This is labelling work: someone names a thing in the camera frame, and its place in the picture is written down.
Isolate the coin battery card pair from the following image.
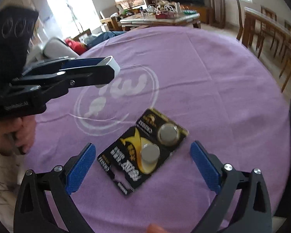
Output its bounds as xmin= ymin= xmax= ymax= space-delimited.
xmin=97 ymin=108 xmax=189 ymax=196

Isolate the left hand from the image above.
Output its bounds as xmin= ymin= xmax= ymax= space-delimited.
xmin=0 ymin=115 xmax=37 ymax=154

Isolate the purple tablecloth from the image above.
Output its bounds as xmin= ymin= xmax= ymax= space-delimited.
xmin=24 ymin=27 xmax=291 ymax=232

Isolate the wooden coffee table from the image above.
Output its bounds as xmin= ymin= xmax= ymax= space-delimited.
xmin=120 ymin=11 xmax=201 ymax=30

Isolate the wooden dining table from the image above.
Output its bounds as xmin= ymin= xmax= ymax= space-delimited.
xmin=241 ymin=7 xmax=291 ymax=56

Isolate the tall wooden stand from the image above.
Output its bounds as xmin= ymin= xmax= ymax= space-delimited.
xmin=208 ymin=0 xmax=226 ymax=29

